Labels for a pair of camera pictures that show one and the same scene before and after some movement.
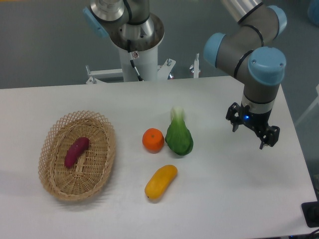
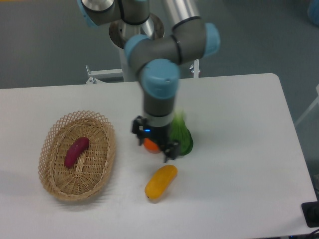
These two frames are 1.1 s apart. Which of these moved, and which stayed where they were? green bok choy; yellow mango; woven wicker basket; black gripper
Moved: black gripper
Stayed: green bok choy; woven wicker basket; yellow mango
